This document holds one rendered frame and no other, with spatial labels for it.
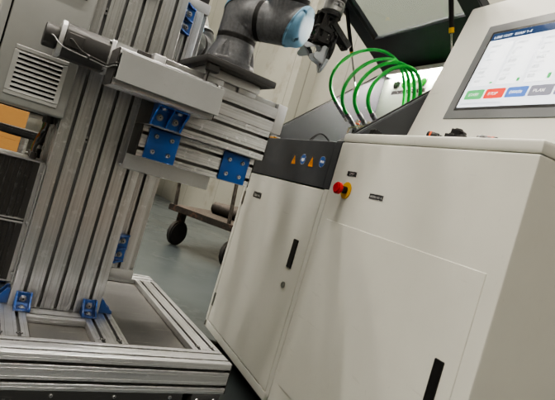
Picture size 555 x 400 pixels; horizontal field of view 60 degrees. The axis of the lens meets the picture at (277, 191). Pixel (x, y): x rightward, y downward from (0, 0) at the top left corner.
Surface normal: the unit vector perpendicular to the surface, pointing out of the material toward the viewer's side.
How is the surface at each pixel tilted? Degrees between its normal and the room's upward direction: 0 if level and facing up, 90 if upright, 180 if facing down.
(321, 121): 90
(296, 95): 90
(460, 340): 90
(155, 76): 90
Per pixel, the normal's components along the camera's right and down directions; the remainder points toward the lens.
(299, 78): 0.51, 0.15
